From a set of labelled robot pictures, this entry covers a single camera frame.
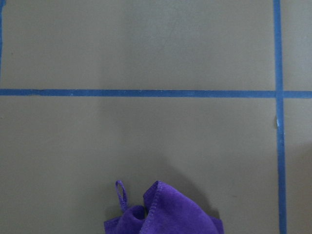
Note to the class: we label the purple microfiber cloth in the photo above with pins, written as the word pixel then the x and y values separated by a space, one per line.
pixel 165 211

